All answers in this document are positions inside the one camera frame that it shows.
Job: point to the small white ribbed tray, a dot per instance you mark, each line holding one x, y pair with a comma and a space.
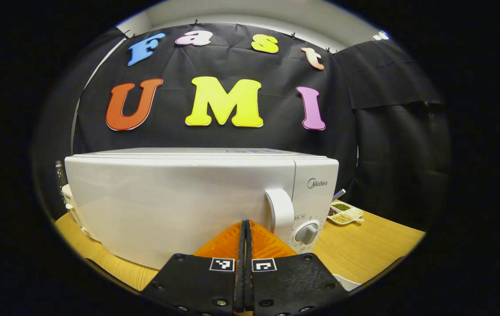
346, 282

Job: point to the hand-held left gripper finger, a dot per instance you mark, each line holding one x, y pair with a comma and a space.
250, 272
241, 272

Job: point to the black backdrop cloth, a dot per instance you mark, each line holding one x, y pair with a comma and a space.
285, 70

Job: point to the small ceiling light panel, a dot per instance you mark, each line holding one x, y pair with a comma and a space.
380, 36

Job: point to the divided dish of beans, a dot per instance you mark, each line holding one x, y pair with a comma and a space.
342, 217

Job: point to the clear plastic water bottle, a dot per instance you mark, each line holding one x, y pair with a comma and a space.
60, 175

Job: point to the white microwave oven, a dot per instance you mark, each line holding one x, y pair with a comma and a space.
166, 197

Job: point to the white toaster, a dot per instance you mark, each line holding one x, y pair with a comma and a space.
69, 199

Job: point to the blue white striped stick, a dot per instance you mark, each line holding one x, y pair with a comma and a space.
339, 194

